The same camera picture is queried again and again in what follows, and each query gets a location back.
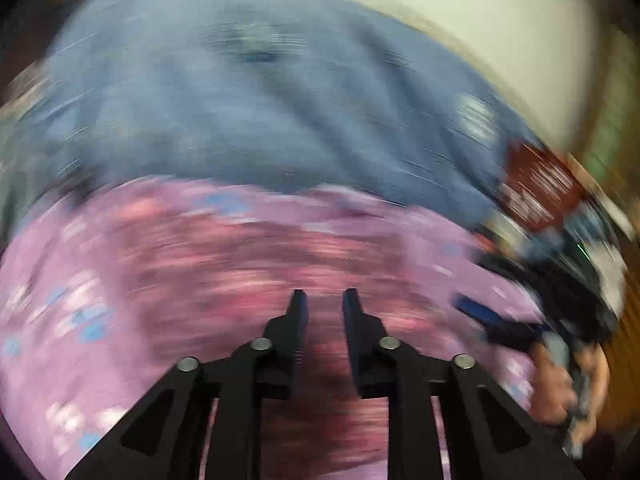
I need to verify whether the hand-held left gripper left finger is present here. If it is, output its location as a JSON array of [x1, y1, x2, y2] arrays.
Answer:
[[65, 288, 309, 480]]

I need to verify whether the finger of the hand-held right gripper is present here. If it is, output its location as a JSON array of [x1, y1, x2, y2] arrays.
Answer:
[[451, 295, 547, 354]]

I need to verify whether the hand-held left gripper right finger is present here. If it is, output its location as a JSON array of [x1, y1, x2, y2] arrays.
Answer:
[[342, 288, 587, 480]]

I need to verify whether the maroon floral shirt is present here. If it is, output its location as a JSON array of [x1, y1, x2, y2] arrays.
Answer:
[[125, 200, 451, 480]]

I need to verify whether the person's right hand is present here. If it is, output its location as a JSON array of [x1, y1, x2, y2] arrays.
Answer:
[[531, 341, 612, 427]]

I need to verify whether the white plastic bag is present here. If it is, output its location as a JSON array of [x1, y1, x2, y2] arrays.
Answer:
[[597, 247, 629, 315]]

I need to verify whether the blue denim garment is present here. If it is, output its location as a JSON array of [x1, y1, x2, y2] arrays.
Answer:
[[527, 212, 606, 263]]

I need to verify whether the dark red patterned cloth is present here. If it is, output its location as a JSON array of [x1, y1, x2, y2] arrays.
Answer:
[[500, 141, 587, 232]]

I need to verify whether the blue plaid quilt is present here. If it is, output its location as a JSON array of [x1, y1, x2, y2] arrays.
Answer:
[[10, 0, 546, 241]]

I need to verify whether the purple floral bedsheet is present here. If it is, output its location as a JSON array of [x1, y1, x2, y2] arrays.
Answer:
[[0, 175, 551, 480]]

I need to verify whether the grey star-print pillow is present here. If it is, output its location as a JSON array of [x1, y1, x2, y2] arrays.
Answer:
[[0, 155, 56, 246]]

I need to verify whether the green framed wall hanging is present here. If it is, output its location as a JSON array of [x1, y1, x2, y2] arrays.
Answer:
[[582, 80, 640, 191]]

